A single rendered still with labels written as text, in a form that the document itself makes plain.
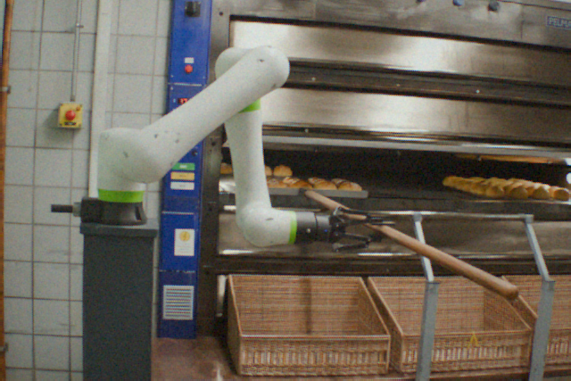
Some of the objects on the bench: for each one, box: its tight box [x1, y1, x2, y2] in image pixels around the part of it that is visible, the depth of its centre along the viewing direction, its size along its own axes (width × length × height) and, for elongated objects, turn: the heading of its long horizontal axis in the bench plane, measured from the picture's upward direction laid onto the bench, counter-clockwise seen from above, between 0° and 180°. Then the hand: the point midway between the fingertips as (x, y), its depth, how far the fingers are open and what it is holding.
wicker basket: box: [368, 276, 533, 374], centre depth 311 cm, size 49×56×28 cm
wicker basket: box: [227, 273, 391, 377], centre depth 299 cm, size 49×56×28 cm
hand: (382, 229), depth 225 cm, fingers closed on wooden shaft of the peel, 3 cm apart
